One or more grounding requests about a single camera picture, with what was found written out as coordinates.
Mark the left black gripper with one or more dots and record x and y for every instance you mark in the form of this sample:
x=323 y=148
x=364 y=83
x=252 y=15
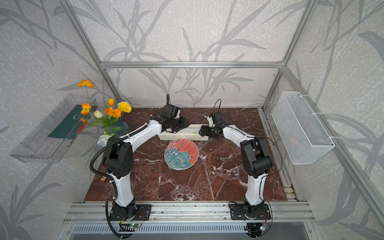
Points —
x=183 y=120

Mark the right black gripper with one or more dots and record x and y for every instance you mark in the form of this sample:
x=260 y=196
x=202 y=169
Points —
x=204 y=131

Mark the red plate with teal flower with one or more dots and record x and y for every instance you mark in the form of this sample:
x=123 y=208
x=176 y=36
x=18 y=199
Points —
x=181 y=154

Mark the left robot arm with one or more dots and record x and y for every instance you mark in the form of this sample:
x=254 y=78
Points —
x=115 y=161

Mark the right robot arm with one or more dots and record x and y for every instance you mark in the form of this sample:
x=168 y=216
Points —
x=255 y=152

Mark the blue glass vase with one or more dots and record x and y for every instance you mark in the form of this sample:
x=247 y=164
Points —
x=120 y=129

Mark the artificial flower bouquet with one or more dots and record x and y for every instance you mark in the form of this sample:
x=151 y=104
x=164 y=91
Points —
x=106 y=119

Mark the red pen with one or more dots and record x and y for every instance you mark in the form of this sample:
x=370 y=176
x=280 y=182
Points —
x=84 y=123

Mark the green book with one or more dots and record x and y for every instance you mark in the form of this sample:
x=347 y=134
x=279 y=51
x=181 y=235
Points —
x=67 y=129

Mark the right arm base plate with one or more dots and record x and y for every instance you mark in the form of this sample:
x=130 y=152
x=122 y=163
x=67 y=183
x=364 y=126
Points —
x=260 y=212

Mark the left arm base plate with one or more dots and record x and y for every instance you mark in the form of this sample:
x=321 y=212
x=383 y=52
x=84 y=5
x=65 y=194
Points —
x=130 y=213

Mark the white wire mesh basket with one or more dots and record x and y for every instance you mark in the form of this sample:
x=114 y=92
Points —
x=304 y=137

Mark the aluminium frame rail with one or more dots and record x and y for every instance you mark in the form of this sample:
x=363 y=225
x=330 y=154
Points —
x=190 y=212

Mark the clear acrylic wall shelf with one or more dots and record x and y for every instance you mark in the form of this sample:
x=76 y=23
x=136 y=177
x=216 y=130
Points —
x=52 y=138

